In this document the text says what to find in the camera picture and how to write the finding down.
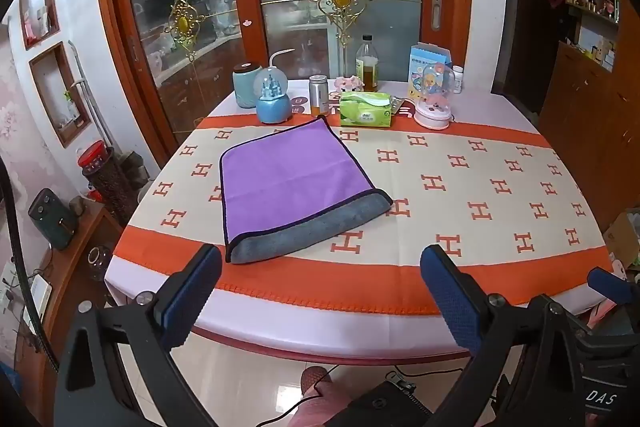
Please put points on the wooden side table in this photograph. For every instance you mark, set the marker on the wooden side table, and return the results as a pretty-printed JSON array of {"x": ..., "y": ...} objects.
[{"x": 75, "y": 262}]

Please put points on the dark green toaster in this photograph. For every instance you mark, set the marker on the dark green toaster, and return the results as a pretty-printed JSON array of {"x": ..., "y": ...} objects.
[{"x": 50, "y": 219}]

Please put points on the purple and grey towel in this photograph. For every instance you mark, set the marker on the purple and grey towel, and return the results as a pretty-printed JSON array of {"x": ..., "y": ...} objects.
[{"x": 290, "y": 177}]

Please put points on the pink flower ornament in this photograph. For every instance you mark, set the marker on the pink flower ornament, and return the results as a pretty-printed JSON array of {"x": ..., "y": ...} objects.
[{"x": 348, "y": 83}]

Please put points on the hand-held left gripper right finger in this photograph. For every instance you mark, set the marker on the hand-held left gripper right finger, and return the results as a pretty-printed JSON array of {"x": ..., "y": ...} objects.
[{"x": 450, "y": 302}]

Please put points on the blue cardboard box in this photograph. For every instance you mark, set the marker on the blue cardboard box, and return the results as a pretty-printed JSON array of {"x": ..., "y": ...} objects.
[{"x": 420, "y": 67}]

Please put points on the green tissue pack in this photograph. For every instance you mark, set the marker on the green tissue pack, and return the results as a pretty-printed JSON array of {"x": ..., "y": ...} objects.
[{"x": 365, "y": 112}]

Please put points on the small wall niche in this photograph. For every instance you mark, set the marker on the small wall niche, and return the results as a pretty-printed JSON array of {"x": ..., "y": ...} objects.
[{"x": 37, "y": 2}]

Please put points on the large wall niche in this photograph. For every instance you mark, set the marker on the large wall niche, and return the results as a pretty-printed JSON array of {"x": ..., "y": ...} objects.
[{"x": 57, "y": 97}]

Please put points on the glass oil bottle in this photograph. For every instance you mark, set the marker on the glass oil bottle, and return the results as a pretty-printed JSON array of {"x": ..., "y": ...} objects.
[{"x": 367, "y": 72}]

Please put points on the pink slipper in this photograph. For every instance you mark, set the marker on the pink slipper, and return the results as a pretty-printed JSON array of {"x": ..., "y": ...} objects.
[{"x": 320, "y": 392}]

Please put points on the teal lidded jar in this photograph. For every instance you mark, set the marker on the teal lidded jar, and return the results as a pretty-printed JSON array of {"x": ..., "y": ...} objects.
[{"x": 245, "y": 87}]

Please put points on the white power strip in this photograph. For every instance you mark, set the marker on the white power strip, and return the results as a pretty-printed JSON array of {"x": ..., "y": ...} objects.
[{"x": 40, "y": 294}]

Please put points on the blue castle snow globe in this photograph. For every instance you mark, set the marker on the blue castle snow globe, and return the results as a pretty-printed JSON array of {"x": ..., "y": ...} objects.
[{"x": 273, "y": 104}]

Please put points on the white curved tube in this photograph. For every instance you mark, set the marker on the white curved tube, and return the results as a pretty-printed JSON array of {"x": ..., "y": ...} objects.
[{"x": 278, "y": 54}]

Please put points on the orange patterned tablecloth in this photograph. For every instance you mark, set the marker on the orange patterned tablecloth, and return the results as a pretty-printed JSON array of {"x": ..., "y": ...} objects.
[{"x": 450, "y": 217}]

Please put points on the silver blister pack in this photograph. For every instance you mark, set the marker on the silver blister pack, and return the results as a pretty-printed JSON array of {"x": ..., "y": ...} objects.
[{"x": 401, "y": 104}]

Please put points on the pink domed music box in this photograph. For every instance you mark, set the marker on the pink domed music box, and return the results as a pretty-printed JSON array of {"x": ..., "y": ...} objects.
[{"x": 434, "y": 112}]

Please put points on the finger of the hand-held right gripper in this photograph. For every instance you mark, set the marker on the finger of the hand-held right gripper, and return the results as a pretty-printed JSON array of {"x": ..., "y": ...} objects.
[{"x": 607, "y": 285}]

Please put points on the clear round glass jar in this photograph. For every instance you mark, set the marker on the clear round glass jar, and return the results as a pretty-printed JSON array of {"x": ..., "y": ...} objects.
[{"x": 100, "y": 262}]

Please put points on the white pill bottle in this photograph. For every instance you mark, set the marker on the white pill bottle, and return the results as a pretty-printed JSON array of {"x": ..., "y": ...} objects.
[{"x": 457, "y": 81}]

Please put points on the wooden shelf cabinet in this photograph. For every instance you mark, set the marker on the wooden shelf cabinet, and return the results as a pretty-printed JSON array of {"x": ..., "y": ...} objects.
[{"x": 585, "y": 107}]

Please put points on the silver metal can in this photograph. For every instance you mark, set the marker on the silver metal can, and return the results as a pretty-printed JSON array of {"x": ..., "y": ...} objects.
[{"x": 318, "y": 97}]

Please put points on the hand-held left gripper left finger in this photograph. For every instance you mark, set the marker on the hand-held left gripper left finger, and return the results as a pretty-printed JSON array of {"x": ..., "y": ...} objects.
[{"x": 194, "y": 292}]

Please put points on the red lidded glass jar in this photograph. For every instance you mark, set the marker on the red lidded glass jar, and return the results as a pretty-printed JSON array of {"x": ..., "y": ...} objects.
[{"x": 107, "y": 177}]

